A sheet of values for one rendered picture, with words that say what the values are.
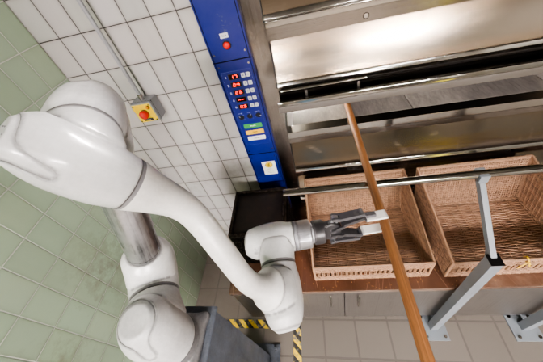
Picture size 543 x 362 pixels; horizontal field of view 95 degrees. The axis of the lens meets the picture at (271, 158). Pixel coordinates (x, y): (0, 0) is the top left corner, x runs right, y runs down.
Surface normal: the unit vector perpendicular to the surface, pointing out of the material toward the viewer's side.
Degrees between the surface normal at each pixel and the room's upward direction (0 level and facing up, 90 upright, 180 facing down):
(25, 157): 68
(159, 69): 90
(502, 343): 0
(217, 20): 90
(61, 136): 56
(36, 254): 90
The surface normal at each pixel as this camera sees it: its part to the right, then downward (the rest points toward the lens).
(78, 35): -0.04, 0.70
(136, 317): -0.16, -0.64
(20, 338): 0.98, -0.12
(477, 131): -0.11, 0.41
